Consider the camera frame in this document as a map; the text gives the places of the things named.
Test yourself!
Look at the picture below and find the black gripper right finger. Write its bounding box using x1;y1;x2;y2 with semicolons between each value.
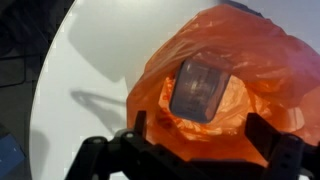
244;112;320;180

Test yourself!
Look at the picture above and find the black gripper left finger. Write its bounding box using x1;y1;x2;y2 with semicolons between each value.
64;110;188;180

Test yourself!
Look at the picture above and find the blue mentos container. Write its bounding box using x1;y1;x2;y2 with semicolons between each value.
168;58;232;124

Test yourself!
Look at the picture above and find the orange plastic bag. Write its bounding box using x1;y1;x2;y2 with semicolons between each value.
126;3;320;168

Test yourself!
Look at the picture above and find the blue flat floor object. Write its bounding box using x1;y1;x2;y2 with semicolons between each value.
0;132;27;180

